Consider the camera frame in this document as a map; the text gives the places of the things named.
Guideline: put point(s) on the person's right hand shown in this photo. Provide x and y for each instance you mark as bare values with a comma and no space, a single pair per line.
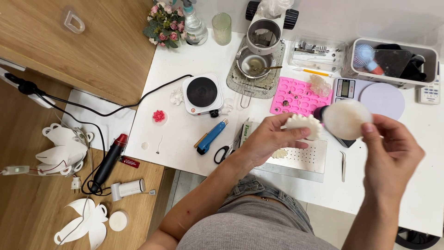
390,163

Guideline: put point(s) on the person's left hand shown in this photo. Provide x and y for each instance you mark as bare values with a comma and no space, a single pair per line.
267,140

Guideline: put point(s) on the white scalloped wax flower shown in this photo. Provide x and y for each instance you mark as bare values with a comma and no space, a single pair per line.
307,122

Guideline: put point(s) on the large white round wax disc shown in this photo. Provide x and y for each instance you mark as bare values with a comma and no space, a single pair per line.
345,118

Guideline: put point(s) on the white petal wax flower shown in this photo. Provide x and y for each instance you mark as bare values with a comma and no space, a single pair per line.
279,154

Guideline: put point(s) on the green and white carton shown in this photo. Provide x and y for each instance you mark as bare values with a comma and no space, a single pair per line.
247,130

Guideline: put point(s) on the perforated metal plate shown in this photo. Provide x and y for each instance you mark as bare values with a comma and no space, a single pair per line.
305,163

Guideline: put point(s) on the metal tweezers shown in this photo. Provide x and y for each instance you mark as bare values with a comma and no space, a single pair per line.
343,166

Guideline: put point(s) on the person's denim shorts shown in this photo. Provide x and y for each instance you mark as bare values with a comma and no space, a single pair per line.
263,192

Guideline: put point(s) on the white wax flower piece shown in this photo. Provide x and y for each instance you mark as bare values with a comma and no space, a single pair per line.
228,106
177,96

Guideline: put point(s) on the grey speckled microscope base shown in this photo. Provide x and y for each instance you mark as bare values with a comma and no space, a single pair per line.
267,86

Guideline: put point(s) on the pink silicone mold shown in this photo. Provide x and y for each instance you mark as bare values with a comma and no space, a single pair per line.
301,99

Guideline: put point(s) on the blue utility knife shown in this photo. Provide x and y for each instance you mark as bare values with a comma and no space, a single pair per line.
211,137

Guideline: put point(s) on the white digital kitchen scale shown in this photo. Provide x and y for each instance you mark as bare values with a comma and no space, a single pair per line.
381,99

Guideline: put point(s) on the wooden stick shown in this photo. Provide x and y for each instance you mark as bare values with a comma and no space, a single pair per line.
201,140

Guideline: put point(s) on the gold spoon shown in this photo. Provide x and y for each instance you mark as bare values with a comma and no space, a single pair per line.
267,68

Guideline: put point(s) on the clear silicone mold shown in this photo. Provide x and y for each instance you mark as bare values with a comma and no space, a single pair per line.
321,86

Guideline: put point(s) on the metal melting pot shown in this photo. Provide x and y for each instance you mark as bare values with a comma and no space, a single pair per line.
255,64

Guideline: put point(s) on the white electric hot plate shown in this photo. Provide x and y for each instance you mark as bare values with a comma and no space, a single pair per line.
202,93

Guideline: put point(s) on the black chair wheel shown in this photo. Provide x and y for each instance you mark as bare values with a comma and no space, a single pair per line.
416,239

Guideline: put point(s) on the white remote control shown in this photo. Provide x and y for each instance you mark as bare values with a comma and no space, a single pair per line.
430,90

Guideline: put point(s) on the person's grey shirt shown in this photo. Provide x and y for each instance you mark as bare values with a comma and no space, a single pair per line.
256,229

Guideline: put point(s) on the clear plastic tool box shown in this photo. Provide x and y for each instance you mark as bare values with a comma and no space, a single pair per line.
317,55

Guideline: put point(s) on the white storage bin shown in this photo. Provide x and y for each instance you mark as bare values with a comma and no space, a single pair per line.
392,64

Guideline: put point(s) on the candle wick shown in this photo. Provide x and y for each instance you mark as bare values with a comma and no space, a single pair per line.
159,145

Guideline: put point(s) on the blue mini fan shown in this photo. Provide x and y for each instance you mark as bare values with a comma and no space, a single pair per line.
366,57

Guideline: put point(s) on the pink wax rose candle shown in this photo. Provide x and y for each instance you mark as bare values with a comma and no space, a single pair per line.
159,116

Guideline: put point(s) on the ribbed green glass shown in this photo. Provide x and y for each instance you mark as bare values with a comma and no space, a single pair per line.
221,29

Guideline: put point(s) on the small white wax bit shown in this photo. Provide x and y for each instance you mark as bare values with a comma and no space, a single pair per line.
145,145

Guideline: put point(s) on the clear plastic bag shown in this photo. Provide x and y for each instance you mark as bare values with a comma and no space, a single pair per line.
274,7

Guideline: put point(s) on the clear spray bottle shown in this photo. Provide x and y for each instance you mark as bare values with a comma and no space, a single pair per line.
195,27

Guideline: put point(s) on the red lighter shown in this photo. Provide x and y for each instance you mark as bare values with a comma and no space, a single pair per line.
129,162

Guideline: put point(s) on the white cylindrical device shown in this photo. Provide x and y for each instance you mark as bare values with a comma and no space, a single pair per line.
128,189

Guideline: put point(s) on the pink rose bouquet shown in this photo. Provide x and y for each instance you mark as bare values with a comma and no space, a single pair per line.
165,26

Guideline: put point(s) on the black heat gun red tip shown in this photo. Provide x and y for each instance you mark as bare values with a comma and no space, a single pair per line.
109,161

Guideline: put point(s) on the white paper sheet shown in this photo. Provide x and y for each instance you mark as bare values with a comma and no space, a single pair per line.
104,125

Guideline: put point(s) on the small white wax disc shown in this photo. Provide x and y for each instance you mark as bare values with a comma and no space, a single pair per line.
118,220

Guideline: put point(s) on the white power plug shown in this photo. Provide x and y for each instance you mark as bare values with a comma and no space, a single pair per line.
76,184

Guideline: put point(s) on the white paper petal cutout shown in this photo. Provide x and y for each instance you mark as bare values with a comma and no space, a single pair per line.
88,222

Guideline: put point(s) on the white paper flower lantern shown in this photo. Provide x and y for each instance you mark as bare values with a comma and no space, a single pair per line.
62,149

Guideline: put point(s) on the clear plastic holder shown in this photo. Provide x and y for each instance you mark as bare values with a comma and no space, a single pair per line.
73,21

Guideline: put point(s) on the white power strip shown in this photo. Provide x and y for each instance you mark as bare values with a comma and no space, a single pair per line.
20,88

